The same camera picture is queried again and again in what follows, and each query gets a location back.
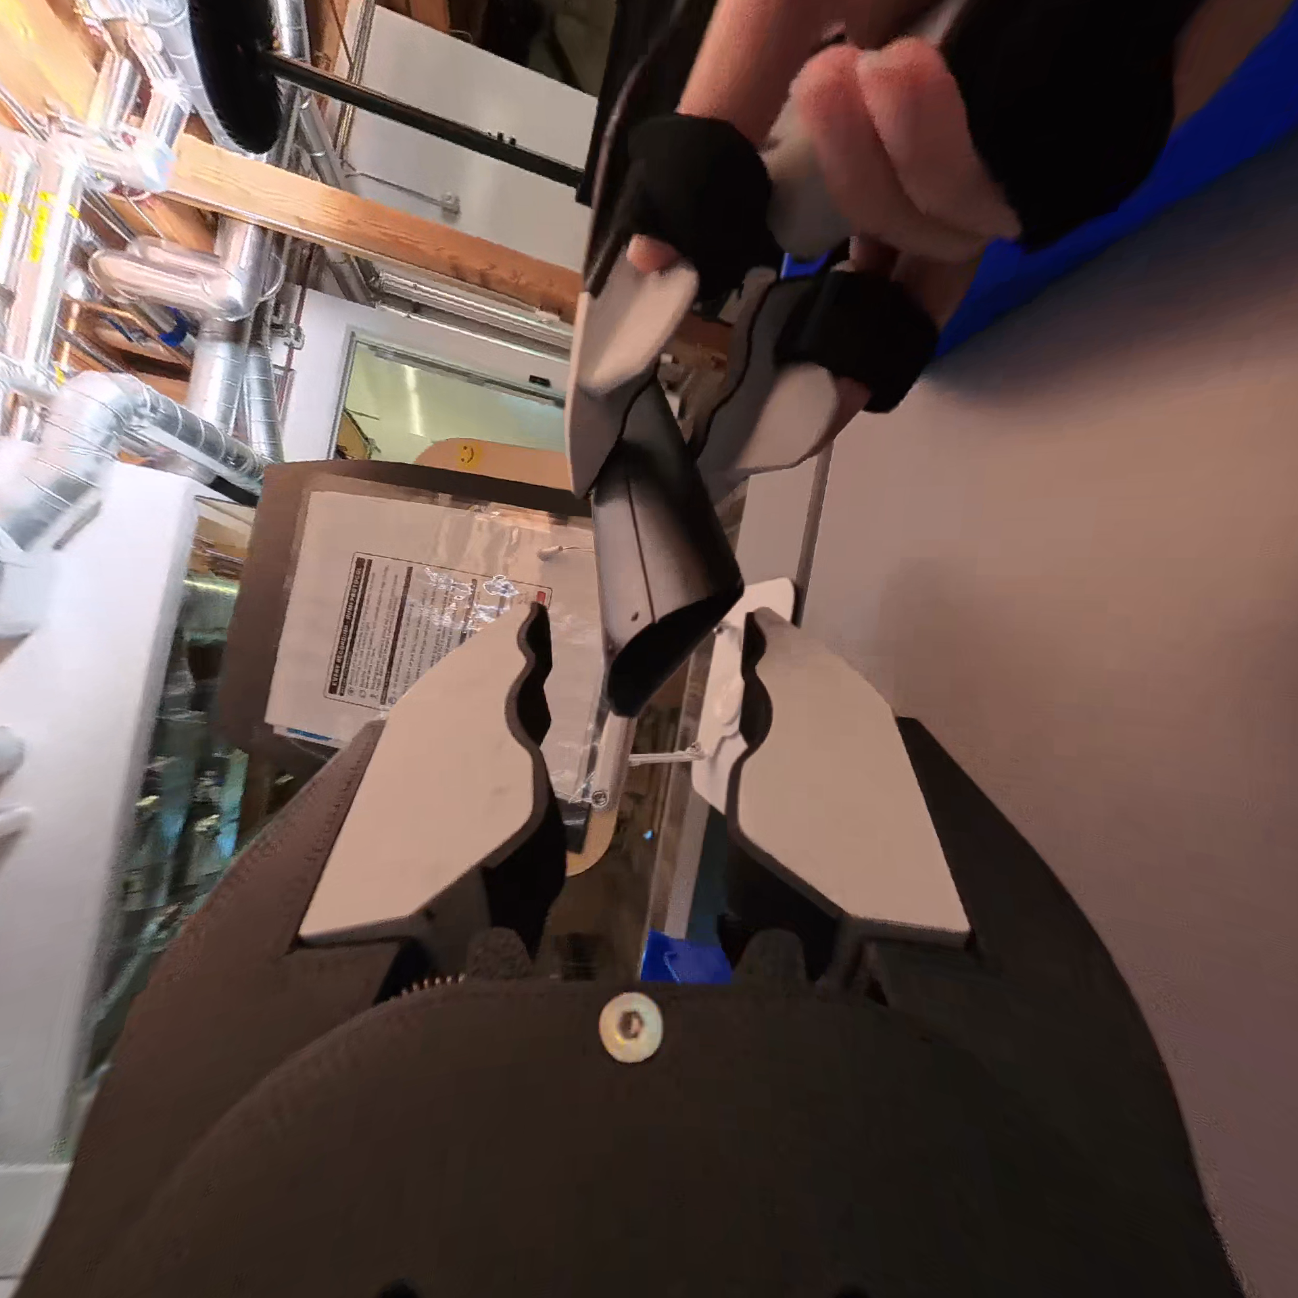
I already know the framed instruction sign board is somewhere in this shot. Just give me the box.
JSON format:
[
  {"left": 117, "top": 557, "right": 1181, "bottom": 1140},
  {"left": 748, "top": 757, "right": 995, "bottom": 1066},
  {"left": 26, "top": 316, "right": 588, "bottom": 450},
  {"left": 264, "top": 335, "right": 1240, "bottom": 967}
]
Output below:
[{"left": 216, "top": 437, "right": 650, "bottom": 878}]

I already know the black remote control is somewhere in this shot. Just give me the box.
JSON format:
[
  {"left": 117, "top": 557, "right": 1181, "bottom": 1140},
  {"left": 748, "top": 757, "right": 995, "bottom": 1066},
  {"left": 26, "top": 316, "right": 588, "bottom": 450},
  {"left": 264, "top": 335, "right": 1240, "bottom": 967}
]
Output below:
[{"left": 591, "top": 383, "right": 747, "bottom": 719}]

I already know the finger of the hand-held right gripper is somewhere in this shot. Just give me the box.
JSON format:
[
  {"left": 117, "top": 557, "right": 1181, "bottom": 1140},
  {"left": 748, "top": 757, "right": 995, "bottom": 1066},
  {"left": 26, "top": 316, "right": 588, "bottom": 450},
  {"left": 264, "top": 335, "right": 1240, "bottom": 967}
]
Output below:
[
  {"left": 564, "top": 266, "right": 704, "bottom": 499},
  {"left": 698, "top": 269, "right": 843, "bottom": 478}
]

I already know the black floor lamp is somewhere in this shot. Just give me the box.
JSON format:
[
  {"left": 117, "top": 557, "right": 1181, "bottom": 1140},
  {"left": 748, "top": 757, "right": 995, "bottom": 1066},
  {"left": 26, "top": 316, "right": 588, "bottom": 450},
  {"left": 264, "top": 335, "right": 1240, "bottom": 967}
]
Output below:
[{"left": 188, "top": 0, "right": 590, "bottom": 188}]

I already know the wooden post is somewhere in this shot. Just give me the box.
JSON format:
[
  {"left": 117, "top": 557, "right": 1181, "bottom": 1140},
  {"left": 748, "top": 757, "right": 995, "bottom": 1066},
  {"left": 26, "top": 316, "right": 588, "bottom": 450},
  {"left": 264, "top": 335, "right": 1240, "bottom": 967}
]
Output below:
[{"left": 162, "top": 135, "right": 588, "bottom": 318}]

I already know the person's right hand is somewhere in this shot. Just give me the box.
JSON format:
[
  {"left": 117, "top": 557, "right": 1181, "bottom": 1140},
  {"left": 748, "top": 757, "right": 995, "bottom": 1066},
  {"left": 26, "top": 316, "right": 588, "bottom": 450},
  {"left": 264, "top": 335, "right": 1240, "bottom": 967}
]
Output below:
[{"left": 628, "top": 0, "right": 1026, "bottom": 337}]

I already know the white stand base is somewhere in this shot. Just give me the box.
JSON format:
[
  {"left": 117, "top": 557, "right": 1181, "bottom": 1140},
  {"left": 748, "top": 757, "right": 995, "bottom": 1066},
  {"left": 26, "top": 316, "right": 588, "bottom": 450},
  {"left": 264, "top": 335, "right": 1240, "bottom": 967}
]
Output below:
[{"left": 698, "top": 576, "right": 797, "bottom": 816}]

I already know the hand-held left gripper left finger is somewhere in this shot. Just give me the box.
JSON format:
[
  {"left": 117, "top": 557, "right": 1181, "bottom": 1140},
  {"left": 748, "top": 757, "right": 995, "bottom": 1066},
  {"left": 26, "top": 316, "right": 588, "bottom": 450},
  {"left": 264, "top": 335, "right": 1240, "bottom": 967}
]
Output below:
[{"left": 297, "top": 600, "right": 569, "bottom": 966}]

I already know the blue plastic bin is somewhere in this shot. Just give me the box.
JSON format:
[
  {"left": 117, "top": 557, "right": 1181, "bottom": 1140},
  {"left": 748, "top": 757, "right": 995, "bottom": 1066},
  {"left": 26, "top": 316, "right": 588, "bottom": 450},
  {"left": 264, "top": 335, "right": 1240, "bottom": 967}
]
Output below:
[
  {"left": 781, "top": 11, "right": 1298, "bottom": 361},
  {"left": 641, "top": 928, "right": 735, "bottom": 985}
]

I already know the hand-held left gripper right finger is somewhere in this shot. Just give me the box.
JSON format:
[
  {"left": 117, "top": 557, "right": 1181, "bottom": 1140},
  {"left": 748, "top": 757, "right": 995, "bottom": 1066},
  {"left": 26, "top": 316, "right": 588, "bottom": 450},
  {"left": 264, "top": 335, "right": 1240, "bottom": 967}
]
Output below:
[{"left": 724, "top": 607, "right": 976, "bottom": 980}]

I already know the silver ventilation duct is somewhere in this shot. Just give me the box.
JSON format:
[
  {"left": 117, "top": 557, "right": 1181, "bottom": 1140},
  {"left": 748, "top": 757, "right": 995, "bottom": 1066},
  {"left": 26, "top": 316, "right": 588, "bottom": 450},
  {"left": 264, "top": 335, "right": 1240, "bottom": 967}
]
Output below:
[
  {"left": 92, "top": 218, "right": 290, "bottom": 462},
  {"left": 0, "top": 371, "right": 267, "bottom": 549}
]

